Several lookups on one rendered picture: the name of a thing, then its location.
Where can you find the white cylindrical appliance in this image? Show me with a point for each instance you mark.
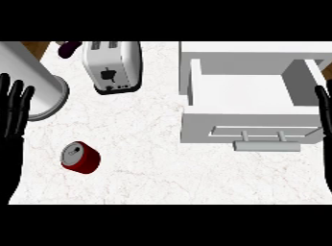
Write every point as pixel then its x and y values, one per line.
pixel 17 77

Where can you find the white cabinet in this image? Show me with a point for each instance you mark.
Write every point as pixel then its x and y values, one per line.
pixel 262 57

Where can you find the white toaster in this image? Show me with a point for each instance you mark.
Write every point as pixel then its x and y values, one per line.
pixel 110 66

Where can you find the red can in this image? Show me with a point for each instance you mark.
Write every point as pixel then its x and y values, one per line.
pixel 79 157

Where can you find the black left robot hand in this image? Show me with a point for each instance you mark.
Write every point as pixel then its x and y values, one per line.
pixel 3 128

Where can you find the white open drawer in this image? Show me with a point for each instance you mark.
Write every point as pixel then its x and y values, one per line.
pixel 253 105

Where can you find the dark purple eggplant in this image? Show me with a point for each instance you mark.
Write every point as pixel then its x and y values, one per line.
pixel 68 48

